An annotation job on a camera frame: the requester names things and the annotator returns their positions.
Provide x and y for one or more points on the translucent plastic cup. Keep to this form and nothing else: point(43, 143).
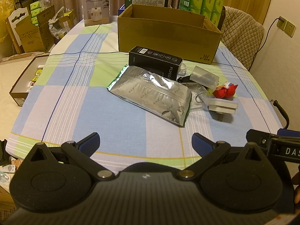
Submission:
point(204, 77)

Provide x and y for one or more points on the silver foil bag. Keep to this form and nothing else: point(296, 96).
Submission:
point(150, 93)

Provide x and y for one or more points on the black product box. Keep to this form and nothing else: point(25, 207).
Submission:
point(152, 59)

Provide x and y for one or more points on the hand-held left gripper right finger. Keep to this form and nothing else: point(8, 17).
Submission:
point(200, 143)

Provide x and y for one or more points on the chair with quilted cover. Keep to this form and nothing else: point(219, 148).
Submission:
point(241, 35)

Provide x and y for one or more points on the large brown cardboard box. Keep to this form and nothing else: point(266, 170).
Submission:
point(164, 37)

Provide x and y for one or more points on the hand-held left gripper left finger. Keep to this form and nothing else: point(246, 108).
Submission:
point(90, 143)

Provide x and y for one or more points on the person's right hand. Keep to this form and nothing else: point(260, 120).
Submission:
point(297, 180)

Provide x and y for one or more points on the red plush toy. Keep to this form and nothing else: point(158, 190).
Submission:
point(225, 92)

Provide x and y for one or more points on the pile of small packets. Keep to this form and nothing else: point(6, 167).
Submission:
point(35, 75)

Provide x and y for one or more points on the clear plastic bag of bottles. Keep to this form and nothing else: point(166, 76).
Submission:
point(58, 25)

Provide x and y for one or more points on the checkered tablecloth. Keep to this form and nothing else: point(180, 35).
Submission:
point(93, 98)

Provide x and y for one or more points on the green tissue multipack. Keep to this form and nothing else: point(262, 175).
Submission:
point(201, 0)

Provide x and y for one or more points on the open brown shoebox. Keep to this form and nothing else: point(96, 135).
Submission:
point(23, 84)

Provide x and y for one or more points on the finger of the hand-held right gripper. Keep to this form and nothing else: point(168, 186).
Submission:
point(257, 138)
point(289, 133)

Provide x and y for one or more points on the small cardboard box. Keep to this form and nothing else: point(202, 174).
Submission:
point(32, 39)

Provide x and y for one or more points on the loose green tissue packets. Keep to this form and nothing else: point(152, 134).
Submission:
point(37, 7)

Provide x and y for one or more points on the white humidifier box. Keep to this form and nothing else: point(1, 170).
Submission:
point(96, 9)

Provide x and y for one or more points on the blue printed carton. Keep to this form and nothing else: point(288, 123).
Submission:
point(121, 9)

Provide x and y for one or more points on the yellow plastic bag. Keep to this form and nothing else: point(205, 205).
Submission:
point(5, 9)

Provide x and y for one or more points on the white wall socket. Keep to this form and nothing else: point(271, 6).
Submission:
point(281, 24)
point(290, 29)

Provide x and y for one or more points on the flat cardboard sheet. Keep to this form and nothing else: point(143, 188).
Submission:
point(18, 57)

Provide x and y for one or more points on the small white device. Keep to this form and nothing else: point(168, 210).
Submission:
point(7, 170)

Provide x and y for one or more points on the black device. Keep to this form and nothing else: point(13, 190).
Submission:
point(3, 153)

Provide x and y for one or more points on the white power adapter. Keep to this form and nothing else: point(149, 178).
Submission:
point(222, 105)

